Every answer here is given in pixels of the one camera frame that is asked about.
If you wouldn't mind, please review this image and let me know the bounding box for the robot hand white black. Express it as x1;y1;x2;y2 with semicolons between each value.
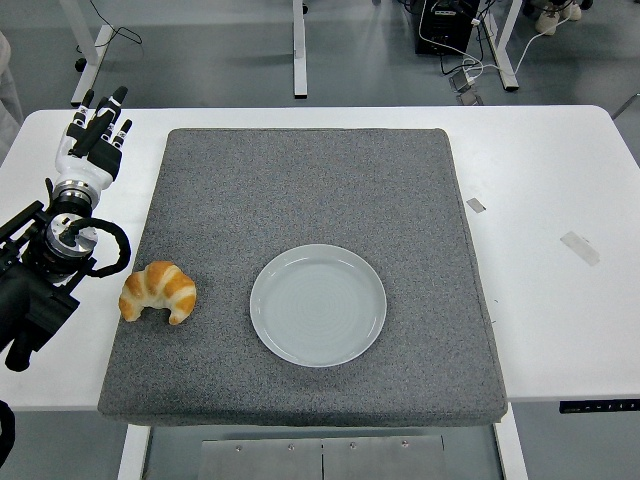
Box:
52;85;134;192

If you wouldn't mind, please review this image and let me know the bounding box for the golden croissant bread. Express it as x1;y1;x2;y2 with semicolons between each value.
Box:
118;260;198;326

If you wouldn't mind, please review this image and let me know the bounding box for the pale grey round plate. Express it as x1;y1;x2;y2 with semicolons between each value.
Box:
249;243;389;369

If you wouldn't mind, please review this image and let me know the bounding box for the grey metal plate with screws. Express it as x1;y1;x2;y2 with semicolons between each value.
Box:
198;434;447;480

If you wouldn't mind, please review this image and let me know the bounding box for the grey speckled mat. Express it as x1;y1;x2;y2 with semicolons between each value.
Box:
96;127;510;429

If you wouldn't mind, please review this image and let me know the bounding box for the white table leg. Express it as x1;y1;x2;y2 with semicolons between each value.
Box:
117;424;151;480
492;422;530;480

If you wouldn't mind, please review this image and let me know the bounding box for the black computer box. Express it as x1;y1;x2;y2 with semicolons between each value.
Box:
414;0;481;56

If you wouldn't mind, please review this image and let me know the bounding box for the large clear tape piece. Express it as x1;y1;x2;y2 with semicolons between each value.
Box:
559;230;601;267

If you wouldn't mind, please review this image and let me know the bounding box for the grey chair leg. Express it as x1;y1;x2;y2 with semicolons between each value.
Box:
612;92;640;121

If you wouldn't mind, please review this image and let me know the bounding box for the black table control panel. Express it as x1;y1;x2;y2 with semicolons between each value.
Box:
558;398;640;415

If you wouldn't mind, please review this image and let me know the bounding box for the white desk frame leg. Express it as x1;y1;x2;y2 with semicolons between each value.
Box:
58;0;115;109
291;0;309;99
479;0;521;92

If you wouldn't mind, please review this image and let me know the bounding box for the black floor cable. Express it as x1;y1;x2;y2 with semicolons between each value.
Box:
74;0;144;71

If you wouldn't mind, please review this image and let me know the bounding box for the white cable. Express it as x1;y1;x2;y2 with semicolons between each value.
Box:
418;0;551;81

